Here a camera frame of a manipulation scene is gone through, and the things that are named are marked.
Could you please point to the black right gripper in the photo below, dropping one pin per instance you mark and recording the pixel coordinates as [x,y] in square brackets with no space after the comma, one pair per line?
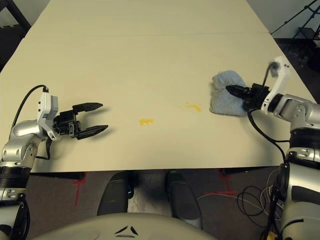
[257,96]

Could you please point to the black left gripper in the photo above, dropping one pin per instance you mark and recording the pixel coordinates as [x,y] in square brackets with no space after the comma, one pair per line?
[65,123]

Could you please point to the light blue rag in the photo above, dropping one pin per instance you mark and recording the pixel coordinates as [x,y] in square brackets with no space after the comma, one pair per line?
[222,100]

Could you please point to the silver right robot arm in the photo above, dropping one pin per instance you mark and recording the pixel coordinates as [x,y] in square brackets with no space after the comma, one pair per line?
[300,115]

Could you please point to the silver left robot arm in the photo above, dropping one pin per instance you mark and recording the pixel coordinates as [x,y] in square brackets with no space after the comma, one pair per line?
[22,140]

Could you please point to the splattered yellow liquid spill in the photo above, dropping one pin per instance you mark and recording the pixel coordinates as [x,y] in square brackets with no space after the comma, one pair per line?
[193,106]

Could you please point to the oval yellow liquid puddle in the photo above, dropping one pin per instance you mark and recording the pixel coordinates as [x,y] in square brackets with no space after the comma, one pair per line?
[146,121]

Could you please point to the black table foot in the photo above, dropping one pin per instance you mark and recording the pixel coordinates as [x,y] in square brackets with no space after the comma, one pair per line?
[240,171]
[62,175]

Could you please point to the red tape cross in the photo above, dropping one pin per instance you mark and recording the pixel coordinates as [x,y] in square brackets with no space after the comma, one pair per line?
[226,191]
[78,187]

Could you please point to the black left robot leg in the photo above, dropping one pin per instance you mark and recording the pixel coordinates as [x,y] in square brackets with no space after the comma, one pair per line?
[115,192]

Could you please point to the black robot leg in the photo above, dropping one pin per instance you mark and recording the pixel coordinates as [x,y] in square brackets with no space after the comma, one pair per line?
[182,197]
[115,192]

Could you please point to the black tripod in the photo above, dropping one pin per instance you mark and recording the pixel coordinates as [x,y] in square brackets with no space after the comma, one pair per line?
[300,15]

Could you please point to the grey robot torso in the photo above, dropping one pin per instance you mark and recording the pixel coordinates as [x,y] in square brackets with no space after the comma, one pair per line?
[112,227]

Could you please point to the black foam floor mat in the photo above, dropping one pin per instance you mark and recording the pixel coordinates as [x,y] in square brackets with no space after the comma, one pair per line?
[10,42]

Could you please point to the black right robot leg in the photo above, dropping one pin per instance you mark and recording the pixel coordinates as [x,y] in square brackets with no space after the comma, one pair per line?
[182,197]

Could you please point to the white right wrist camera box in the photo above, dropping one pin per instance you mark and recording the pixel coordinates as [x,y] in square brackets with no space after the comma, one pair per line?
[281,75]

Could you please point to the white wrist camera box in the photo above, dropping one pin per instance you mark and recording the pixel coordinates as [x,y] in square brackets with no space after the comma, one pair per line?
[281,75]
[46,107]

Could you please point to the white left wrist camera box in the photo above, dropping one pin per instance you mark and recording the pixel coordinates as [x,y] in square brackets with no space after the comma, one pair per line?
[46,107]

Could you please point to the black metal frame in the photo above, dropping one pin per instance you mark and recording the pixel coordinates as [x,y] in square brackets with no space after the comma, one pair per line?
[18,12]

